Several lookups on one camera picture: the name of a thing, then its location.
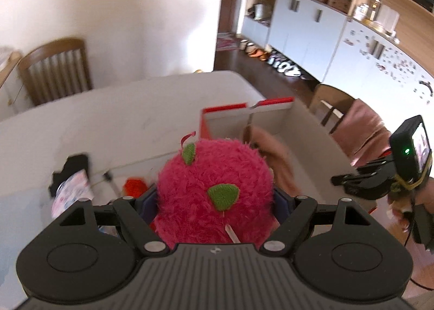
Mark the red and white cardboard box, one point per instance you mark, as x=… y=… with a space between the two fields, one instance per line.
x=305 y=147

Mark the person's right hand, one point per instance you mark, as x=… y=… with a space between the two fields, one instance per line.
x=400 y=210

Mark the white cabinet with shelves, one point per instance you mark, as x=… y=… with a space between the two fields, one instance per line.
x=400 y=1

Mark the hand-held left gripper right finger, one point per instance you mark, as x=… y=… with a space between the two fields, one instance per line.
x=279 y=203

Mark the black white printed pouch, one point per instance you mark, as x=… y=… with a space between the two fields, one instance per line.
x=73 y=164

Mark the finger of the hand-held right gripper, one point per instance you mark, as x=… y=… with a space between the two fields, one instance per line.
x=359 y=184
x=376 y=167

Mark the wooden chair with black seat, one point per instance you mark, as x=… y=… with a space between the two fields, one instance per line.
x=330 y=93

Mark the red patterned rug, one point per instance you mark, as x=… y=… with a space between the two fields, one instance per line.
x=227 y=42

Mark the row of shoes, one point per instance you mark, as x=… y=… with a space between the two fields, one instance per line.
x=274 y=59

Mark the low white cabinet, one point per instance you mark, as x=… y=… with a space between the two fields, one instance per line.
x=254 y=30

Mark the wooden slat-back chair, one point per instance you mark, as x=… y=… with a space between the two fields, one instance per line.
x=51 y=49

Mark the red knit scarf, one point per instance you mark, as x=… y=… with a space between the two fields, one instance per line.
x=134 y=187

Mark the pink towel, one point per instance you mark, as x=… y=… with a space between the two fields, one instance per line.
x=274 y=157

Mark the white wooden-top sideboard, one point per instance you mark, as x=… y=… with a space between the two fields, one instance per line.
x=10 y=93

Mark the pink plush strawberry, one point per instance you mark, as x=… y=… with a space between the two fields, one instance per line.
x=203 y=174

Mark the white sticker-covered cabinet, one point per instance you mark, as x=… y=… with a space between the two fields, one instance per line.
x=359 y=69

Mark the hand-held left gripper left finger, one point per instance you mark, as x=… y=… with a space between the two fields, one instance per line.
x=149 y=206

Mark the red garment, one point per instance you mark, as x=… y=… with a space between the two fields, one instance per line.
x=387 y=153

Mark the pink fringed scarf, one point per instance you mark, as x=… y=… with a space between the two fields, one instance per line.
x=366 y=130

